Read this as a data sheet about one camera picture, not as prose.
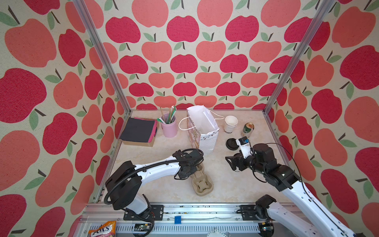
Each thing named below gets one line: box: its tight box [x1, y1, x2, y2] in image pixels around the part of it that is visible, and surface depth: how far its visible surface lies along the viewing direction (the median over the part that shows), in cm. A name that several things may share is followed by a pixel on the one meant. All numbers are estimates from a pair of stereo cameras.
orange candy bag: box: [88, 220, 117, 237], surface depth 68 cm
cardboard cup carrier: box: [189, 163, 214, 197], surface depth 81 cm
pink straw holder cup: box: [160, 113, 178, 138], surface depth 100 cm
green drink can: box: [240, 122, 255, 138], surface depth 100 cm
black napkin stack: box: [119, 117, 158, 143], surface depth 107 cm
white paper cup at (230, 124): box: [223, 115, 239, 135], surface depth 103 cm
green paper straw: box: [166, 105, 177, 124], surface depth 97 cm
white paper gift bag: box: [186, 105, 220, 154], surface depth 88 cm
